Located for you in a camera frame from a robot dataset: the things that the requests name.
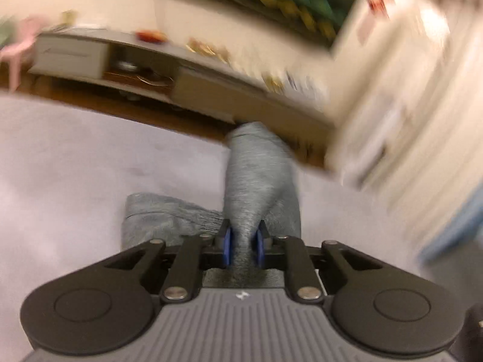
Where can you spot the long grey brown sideboard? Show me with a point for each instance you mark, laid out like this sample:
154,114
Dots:
188,83

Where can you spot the gold bowl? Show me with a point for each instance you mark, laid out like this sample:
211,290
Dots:
205,48

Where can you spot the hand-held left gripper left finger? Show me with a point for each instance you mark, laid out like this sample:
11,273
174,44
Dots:
226,249

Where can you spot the light blue cloth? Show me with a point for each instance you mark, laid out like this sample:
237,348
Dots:
456,230

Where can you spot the pink plastic chair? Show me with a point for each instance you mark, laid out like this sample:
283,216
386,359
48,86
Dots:
19,45

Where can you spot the green plastic chair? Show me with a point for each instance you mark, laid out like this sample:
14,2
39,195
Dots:
5,32

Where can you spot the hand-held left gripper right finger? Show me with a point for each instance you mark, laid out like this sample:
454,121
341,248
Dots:
259,249

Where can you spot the plate of fruit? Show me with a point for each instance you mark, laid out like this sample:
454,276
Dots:
151,36

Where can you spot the gold tissue box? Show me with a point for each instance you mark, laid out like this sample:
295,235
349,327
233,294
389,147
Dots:
275,82

